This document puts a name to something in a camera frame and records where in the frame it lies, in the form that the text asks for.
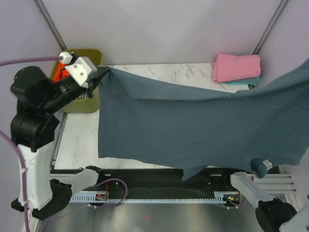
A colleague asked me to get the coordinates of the orange t shirt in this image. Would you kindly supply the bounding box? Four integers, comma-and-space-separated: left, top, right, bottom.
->
52, 62, 70, 82

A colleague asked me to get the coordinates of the grey-blue t shirt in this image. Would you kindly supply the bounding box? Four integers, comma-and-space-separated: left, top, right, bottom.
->
98, 62, 309, 180

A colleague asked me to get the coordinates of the corner aluminium post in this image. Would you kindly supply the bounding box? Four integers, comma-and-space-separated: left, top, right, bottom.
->
33, 0, 67, 50
253, 0, 289, 55

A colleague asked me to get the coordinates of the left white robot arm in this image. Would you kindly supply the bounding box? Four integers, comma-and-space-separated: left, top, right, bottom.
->
10, 66, 106, 220

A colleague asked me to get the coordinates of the folded pink t shirt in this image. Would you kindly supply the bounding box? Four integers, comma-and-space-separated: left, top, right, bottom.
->
213, 54, 261, 83

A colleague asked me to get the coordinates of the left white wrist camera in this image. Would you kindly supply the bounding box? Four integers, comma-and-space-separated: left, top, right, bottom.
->
59, 52, 97, 88

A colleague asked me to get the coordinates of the aluminium rail frame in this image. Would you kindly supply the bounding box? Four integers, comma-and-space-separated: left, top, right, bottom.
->
49, 112, 297, 194

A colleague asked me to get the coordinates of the folded teal t shirt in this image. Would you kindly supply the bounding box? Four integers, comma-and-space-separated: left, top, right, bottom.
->
226, 77, 260, 87

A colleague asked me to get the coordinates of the olive green plastic bin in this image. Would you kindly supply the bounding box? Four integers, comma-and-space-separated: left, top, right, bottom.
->
50, 49, 103, 113

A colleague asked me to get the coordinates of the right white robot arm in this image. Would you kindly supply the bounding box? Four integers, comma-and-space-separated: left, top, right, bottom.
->
221, 172, 309, 232

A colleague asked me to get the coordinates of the right corner aluminium post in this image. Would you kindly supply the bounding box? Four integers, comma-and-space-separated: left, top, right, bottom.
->
253, 0, 289, 55

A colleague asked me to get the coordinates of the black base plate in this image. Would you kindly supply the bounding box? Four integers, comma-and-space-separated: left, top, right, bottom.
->
98, 168, 238, 199

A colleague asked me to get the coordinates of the slotted cable duct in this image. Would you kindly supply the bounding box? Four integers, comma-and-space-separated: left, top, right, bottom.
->
70, 191, 236, 204

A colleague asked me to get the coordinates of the left corner aluminium post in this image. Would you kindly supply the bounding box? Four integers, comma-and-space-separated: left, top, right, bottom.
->
33, 0, 67, 50

